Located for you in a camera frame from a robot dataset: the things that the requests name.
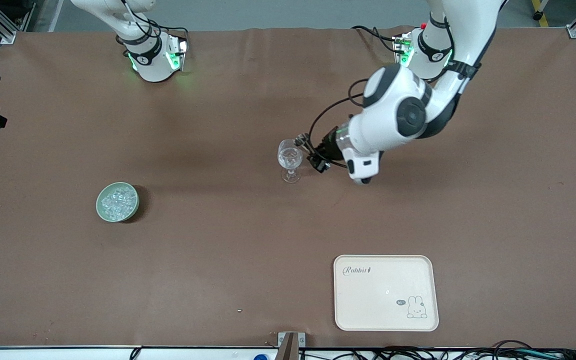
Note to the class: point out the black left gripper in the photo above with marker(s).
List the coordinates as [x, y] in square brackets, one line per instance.
[327, 142]

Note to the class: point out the pile of clear ice cubes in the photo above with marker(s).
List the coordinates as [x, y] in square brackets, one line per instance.
[117, 201]

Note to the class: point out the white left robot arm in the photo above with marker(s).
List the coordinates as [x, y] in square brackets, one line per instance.
[393, 110]

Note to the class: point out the clear wine glass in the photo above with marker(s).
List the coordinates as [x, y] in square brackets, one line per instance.
[288, 157]

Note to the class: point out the green round bowl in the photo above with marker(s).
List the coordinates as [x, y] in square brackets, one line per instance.
[99, 207]

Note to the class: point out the brown table cover mat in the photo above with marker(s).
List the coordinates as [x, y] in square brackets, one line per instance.
[218, 260]

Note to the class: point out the cream rabbit print tray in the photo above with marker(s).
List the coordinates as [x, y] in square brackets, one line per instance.
[385, 300]

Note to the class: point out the blue round cap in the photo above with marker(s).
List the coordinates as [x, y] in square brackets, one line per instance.
[261, 357]

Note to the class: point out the black caster wheel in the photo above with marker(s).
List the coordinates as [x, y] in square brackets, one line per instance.
[538, 16]

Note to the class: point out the metal bracket with brown post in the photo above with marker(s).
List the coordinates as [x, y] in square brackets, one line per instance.
[290, 345]

